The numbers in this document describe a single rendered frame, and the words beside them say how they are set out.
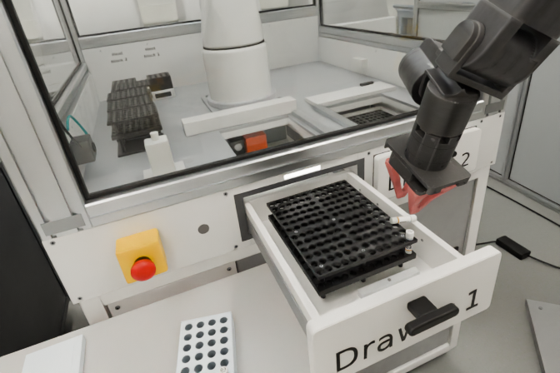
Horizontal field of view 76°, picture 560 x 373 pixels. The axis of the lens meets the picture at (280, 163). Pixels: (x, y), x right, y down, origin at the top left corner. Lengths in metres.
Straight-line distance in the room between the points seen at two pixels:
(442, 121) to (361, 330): 0.27
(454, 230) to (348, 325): 0.72
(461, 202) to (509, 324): 0.79
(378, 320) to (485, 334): 1.24
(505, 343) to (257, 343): 1.21
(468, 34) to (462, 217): 0.78
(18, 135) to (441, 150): 0.58
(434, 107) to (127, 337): 0.61
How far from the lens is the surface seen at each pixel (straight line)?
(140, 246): 0.67
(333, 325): 0.46
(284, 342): 0.65
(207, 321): 0.66
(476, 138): 0.97
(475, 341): 1.69
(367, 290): 0.60
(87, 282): 0.76
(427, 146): 0.47
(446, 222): 1.10
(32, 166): 0.65
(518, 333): 1.77
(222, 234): 0.73
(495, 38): 0.41
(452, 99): 0.44
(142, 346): 0.72
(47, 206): 0.68
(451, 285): 0.55
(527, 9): 0.42
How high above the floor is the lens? 1.28
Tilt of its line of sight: 27 degrees down
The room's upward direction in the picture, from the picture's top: 6 degrees counter-clockwise
